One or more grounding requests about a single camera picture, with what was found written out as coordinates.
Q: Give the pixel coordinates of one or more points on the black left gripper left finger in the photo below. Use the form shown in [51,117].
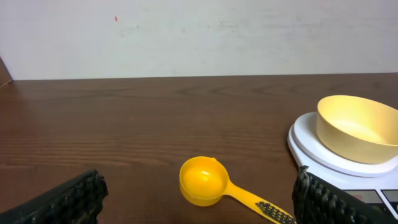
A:
[78,200]

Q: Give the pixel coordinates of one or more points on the yellow plastic bowl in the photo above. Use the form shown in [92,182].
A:
[357,129]

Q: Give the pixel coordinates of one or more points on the brown cardboard edge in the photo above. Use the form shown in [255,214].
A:
[5,77]

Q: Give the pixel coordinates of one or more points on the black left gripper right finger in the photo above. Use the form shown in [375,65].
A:
[317,201]

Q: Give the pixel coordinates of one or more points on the white digital kitchen scale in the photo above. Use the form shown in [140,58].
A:
[373,184]

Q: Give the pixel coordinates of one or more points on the yellow plastic measuring scoop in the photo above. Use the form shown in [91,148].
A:
[204,181]

